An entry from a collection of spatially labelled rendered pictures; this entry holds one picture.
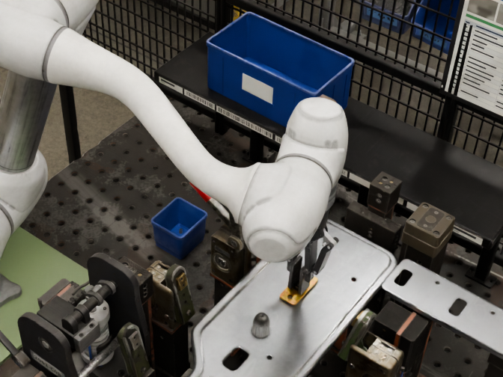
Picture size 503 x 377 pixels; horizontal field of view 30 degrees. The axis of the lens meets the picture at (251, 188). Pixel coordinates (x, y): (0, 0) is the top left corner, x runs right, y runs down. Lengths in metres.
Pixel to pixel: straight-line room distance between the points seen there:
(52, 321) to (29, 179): 0.60
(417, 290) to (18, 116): 0.88
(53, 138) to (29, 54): 2.09
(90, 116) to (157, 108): 2.25
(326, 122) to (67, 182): 1.14
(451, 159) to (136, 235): 0.79
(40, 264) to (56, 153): 1.38
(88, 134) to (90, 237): 1.40
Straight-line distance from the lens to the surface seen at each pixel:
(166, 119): 1.52
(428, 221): 1.92
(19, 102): 1.96
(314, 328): 1.78
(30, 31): 1.63
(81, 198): 2.44
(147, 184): 2.46
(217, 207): 1.82
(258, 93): 2.12
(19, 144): 2.05
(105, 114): 3.79
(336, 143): 1.50
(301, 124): 1.49
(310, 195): 1.43
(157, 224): 2.24
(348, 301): 1.83
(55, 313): 1.61
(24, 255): 2.32
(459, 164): 2.10
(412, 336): 1.82
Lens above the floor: 2.41
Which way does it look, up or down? 44 degrees down
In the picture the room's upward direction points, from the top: 3 degrees clockwise
